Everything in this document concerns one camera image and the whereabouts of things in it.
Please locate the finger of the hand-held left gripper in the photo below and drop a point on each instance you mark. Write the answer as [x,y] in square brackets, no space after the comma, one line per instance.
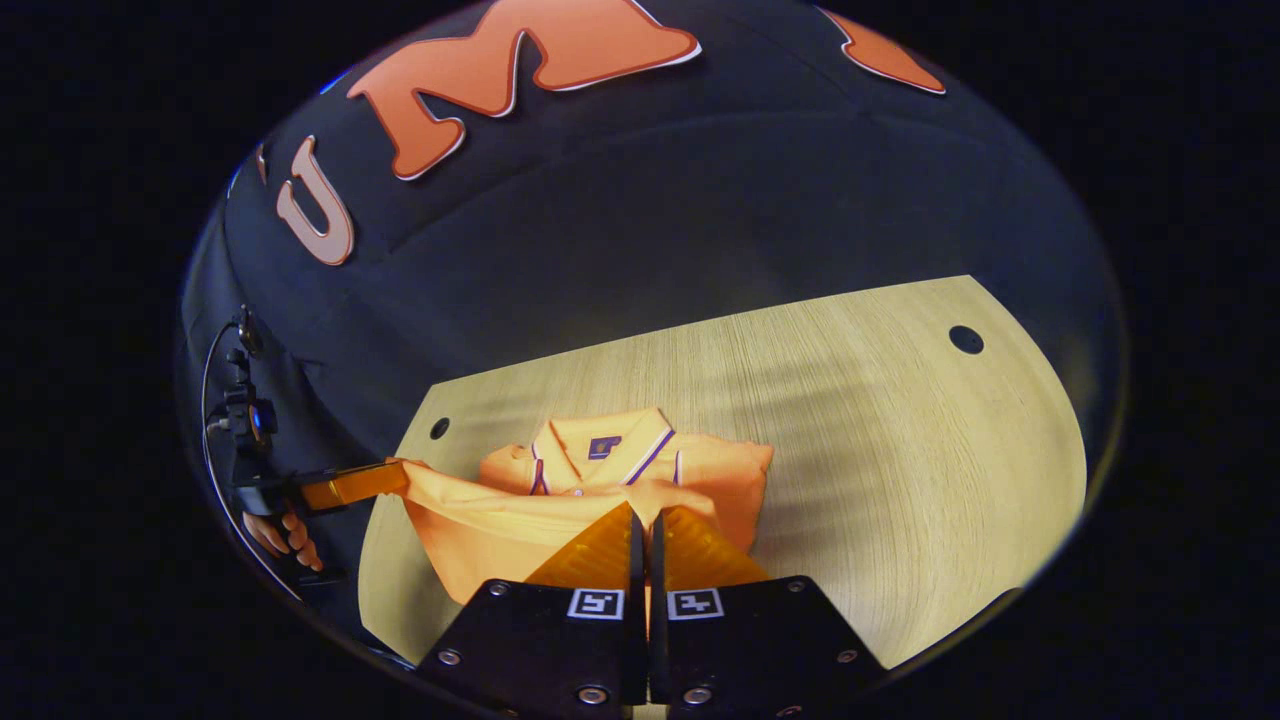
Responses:
[355,487]

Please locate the black backdrop cloth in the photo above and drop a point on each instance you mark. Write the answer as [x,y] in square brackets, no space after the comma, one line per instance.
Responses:
[650,220]

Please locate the orange T-shirt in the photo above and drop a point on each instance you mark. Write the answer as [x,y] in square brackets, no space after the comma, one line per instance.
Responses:
[700,480]

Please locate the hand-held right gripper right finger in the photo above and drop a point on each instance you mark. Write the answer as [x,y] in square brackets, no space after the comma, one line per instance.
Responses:
[760,640]

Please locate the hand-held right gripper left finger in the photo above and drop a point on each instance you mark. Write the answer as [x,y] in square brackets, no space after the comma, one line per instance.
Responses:
[540,640]

